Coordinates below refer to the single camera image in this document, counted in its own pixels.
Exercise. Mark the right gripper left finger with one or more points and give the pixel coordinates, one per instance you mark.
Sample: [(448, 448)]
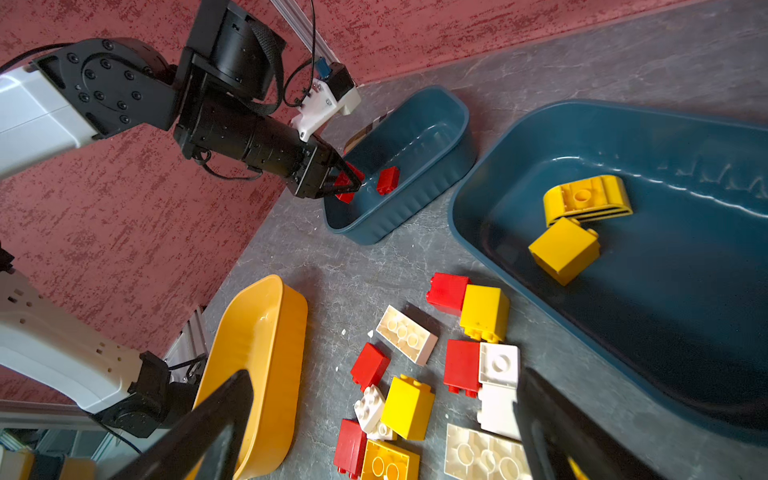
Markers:
[(206, 442)]

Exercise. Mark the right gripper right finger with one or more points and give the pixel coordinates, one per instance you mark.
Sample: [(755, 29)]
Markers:
[(552, 429)]

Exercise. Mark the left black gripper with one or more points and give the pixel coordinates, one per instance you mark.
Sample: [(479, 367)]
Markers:
[(216, 122)]

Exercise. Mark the red lego long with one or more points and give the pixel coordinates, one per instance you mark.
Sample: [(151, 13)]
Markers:
[(343, 180)]

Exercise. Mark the red lego small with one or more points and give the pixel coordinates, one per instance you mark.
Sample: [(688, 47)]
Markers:
[(388, 181)]

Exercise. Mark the yellow lego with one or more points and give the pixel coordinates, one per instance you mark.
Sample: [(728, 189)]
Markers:
[(485, 314), (587, 200), (472, 454), (565, 250), (577, 472), (408, 408), (386, 461)]

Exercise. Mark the red lego top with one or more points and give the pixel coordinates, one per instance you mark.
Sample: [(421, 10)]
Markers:
[(447, 292)]

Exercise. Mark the white lego long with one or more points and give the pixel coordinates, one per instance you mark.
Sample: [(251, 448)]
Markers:
[(406, 336)]

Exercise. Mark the red lego bottom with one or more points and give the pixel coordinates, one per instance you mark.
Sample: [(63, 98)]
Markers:
[(369, 367)]

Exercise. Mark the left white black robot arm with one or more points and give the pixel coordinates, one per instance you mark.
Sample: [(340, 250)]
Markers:
[(66, 96)]

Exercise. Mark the white lego cluster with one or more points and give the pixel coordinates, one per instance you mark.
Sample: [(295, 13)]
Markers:
[(498, 374)]

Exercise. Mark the left teal plastic bin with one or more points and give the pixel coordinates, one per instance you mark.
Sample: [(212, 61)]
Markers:
[(428, 138)]

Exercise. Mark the teal plastic bin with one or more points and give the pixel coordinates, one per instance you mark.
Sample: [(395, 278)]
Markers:
[(428, 138), (677, 301)]

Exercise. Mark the red lego middle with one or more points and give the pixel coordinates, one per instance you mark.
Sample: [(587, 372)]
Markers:
[(461, 367)]

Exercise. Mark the yellow plastic tray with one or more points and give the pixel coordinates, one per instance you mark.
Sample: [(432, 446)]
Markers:
[(263, 332)]

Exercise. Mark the yellow lego bottom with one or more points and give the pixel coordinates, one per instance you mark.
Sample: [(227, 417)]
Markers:
[(386, 461)]

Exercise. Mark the white lego small centre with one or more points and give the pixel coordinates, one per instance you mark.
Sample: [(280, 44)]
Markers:
[(368, 410)]

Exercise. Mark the right teal plastic bin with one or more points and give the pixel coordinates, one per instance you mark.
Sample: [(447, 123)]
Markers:
[(677, 301)]

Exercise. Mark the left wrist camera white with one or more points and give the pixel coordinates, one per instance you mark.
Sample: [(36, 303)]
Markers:
[(333, 92)]

